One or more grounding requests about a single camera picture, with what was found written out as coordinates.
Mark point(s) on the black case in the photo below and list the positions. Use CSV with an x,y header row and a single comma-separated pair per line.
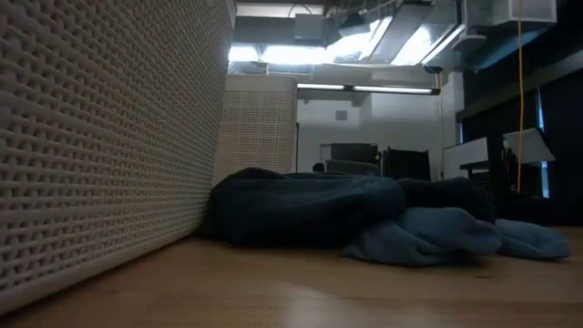
x,y
405,164

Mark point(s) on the bright ceiling light panel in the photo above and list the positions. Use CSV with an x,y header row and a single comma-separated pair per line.
x,y
282,54

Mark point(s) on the black monitor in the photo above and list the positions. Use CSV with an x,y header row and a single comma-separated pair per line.
x,y
355,152

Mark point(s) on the metal ceiling duct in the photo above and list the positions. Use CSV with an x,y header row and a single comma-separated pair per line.
x,y
401,32

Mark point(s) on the white perforated plastic basket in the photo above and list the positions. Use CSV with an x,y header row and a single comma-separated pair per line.
x,y
259,127
91,159

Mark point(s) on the white angled panel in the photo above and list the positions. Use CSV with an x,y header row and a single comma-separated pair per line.
x,y
530,146

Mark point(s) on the fluorescent tube light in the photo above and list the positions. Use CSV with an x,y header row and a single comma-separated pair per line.
x,y
321,86
391,89

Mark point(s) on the white board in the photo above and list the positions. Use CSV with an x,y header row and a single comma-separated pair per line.
x,y
464,157

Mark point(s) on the grey ceiling box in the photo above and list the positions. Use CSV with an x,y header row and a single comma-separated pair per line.
x,y
309,27

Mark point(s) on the blue sock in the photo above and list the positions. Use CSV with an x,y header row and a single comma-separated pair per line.
x,y
533,241
423,237

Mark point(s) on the navy shirt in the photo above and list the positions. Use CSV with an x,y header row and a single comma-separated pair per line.
x,y
296,209

